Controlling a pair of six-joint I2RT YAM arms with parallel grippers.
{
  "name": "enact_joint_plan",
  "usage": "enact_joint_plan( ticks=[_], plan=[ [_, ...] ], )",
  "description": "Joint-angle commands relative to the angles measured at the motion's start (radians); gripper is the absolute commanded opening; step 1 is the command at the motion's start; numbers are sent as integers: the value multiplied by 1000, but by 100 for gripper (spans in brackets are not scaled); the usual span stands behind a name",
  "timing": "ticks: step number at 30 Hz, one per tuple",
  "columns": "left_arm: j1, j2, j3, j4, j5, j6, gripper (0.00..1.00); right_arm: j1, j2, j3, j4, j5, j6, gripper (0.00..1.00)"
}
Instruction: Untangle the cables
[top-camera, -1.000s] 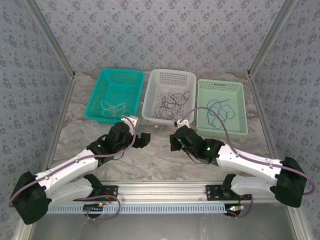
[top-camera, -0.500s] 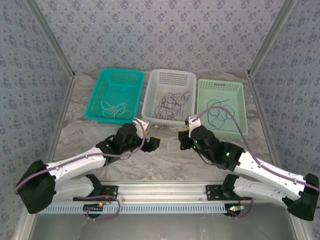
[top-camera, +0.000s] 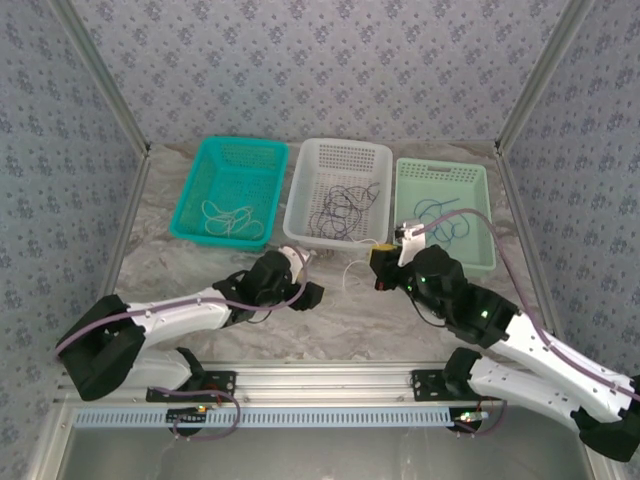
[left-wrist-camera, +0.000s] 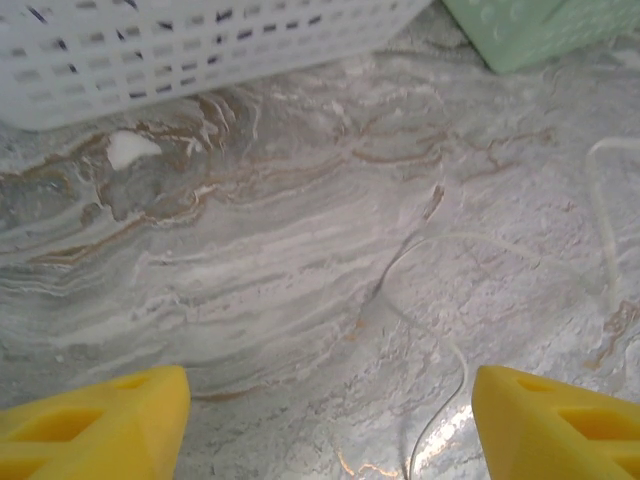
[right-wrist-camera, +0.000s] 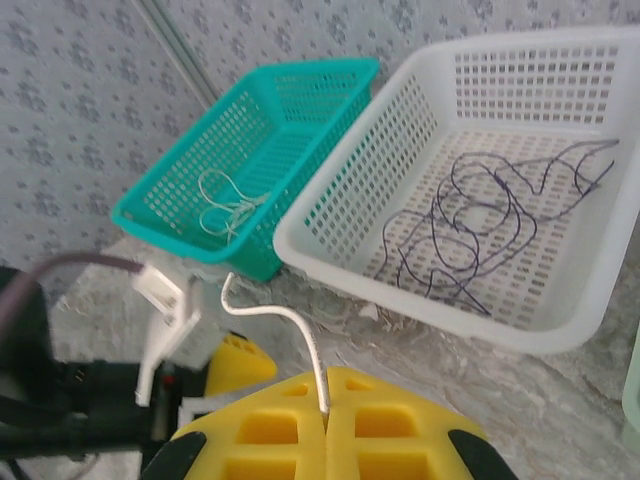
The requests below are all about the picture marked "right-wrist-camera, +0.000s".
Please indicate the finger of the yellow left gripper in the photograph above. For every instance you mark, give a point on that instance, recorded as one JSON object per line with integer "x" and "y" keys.
{"x": 240, "y": 370}

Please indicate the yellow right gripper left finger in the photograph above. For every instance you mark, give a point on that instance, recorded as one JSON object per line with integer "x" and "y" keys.
{"x": 270, "y": 430}

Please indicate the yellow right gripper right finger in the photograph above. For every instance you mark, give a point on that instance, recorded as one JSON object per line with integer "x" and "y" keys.
{"x": 385, "y": 430}

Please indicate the white slotted plastic basket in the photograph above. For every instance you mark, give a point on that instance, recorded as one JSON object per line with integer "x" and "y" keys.
{"x": 350, "y": 200}

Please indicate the mint green perforated basket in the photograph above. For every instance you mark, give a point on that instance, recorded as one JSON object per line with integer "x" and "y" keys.
{"x": 632, "y": 390}

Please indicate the teal slotted plastic basket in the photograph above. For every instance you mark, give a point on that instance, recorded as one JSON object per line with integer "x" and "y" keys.
{"x": 300, "y": 100}

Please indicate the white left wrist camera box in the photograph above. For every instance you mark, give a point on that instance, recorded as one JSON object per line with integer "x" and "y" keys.
{"x": 165, "y": 320}

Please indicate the aluminium frame post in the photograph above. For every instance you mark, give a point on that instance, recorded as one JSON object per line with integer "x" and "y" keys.
{"x": 175, "y": 45}

